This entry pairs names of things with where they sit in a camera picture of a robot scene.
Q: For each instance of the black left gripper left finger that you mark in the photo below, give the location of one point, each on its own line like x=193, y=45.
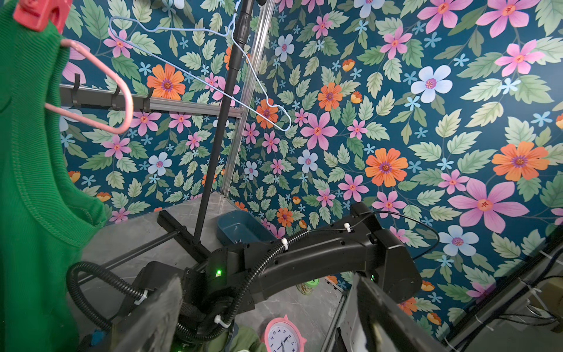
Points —
x=151, y=326

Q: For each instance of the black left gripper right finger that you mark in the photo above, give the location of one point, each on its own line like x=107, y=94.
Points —
x=383, y=326

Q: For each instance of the green tank top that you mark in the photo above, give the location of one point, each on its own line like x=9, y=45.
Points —
x=46, y=221

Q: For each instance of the white wire hanger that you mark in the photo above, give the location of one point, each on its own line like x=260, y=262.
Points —
x=193, y=61

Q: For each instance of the red clothespin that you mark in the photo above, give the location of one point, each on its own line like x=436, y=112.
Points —
x=38, y=14

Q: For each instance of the olive grey tank top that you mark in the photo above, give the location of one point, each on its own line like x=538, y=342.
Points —
x=238, y=338

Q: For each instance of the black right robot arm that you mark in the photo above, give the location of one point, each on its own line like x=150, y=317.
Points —
x=240, y=276

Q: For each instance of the green round smiley toy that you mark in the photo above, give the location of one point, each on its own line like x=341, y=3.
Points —
x=307, y=288

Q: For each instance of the dark teal tray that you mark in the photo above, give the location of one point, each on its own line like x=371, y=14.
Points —
x=241, y=227

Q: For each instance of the pink alarm clock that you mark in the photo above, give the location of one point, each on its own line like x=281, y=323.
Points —
x=281, y=334

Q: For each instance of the black clothes rack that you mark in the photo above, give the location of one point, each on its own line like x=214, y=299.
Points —
x=97, y=99

